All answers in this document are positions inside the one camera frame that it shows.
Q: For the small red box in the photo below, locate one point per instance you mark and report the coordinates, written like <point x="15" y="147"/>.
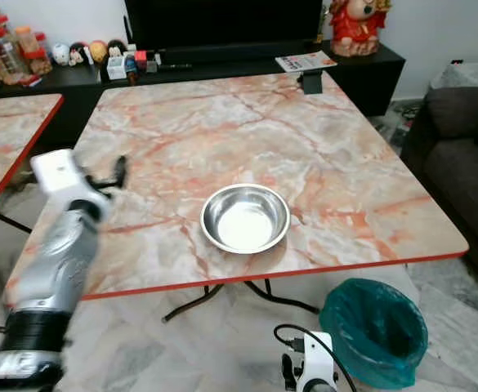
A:
<point x="140" y="57"/>

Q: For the red white magazine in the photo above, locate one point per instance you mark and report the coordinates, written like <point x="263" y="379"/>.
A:
<point x="306" y="61"/>

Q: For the small black box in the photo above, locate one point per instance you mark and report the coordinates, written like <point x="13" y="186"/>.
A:
<point x="312" y="82"/>

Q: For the black white round doll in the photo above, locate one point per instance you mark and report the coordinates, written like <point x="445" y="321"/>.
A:
<point x="78" y="55"/>

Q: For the small blue figure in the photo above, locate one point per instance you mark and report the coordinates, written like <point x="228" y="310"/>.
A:
<point x="131" y="71"/>

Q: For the yellow round doll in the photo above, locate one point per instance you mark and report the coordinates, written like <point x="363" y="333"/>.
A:
<point x="97" y="51"/>

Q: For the black television console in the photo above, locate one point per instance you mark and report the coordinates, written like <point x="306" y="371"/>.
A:
<point x="369" y="73"/>

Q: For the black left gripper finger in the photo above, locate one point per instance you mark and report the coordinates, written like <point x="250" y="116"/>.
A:
<point x="122" y="171"/>

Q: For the orange-filled red-lid jar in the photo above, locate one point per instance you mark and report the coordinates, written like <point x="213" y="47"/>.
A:
<point x="30" y="45"/>

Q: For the black television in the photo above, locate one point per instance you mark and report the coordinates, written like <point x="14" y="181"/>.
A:
<point x="222" y="23"/>

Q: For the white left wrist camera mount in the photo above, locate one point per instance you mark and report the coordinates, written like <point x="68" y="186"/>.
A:
<point x="56" y="171"/>

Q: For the small white box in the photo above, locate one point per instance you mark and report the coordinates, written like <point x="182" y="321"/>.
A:
<point x="116" y="69"/>

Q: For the large clear red-lid jar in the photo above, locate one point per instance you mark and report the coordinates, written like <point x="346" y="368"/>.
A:
<point x="3" y="55"/>

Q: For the stainless steel bowl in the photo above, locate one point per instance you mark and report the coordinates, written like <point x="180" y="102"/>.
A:
<point x="245" y="218"/>

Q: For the large marble folding table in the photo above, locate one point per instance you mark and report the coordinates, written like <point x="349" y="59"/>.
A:
<point x="337" y="147"/>

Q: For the marble side folding table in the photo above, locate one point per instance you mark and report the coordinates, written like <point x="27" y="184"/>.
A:
<point x="14" y="139"/>

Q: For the red gold figurine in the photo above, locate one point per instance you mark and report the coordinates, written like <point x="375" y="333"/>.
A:
<point x="359" y="26"/>

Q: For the bin with green bag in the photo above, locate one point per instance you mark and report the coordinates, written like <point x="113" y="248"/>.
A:
<point x="373" y="327"/>

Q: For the dark brown round doll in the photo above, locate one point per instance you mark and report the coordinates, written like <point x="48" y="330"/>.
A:
<point x="116" y="46"/>

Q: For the grey cushion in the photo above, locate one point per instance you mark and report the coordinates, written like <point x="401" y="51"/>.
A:
<point x="467" y="75"/>

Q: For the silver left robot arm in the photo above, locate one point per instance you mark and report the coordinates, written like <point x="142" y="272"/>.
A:
<point x="51" y="278"/>

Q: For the black remote control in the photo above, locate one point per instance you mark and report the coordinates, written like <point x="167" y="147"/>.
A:
<point x="173" y="65"/>

